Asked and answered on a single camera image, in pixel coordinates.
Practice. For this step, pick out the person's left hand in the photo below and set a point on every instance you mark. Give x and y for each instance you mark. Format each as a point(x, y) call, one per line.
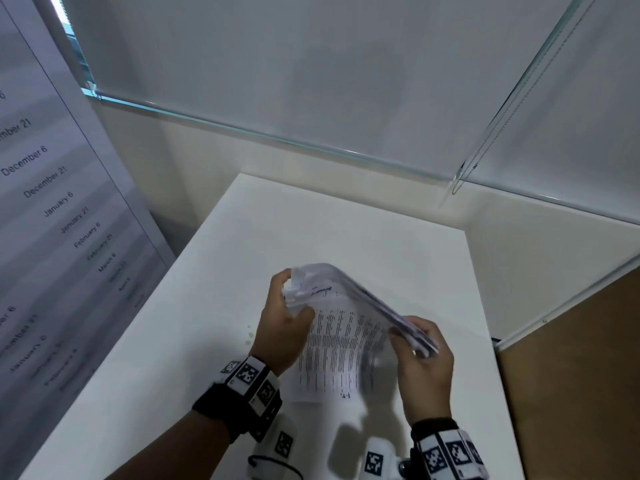
point(277, 334)

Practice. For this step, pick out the person's right hand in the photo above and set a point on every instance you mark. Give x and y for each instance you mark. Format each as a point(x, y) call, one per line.
point(427, 379)

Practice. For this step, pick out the person's left thumb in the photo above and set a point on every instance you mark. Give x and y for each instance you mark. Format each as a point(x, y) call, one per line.
point(302, 312)

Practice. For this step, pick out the person's right thumb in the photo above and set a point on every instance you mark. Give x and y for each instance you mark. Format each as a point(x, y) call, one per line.
point(401, 343)

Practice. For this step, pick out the stack of printed paper sheets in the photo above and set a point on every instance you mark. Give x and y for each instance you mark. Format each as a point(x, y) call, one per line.
point(340, 344)

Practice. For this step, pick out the person's left forearm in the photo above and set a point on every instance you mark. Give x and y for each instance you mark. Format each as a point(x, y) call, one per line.
point(175, 452)

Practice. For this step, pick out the black wristband with marker tags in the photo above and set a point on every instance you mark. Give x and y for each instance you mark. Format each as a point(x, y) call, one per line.
point(242, 392)
point(447, 452)

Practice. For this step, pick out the white wrist camera with marker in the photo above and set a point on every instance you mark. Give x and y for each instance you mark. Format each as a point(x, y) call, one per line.
point(280, 444)
point(377, 462)

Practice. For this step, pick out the white wall chart with dates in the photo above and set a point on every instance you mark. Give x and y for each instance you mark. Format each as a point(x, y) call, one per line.
point(55, 234)

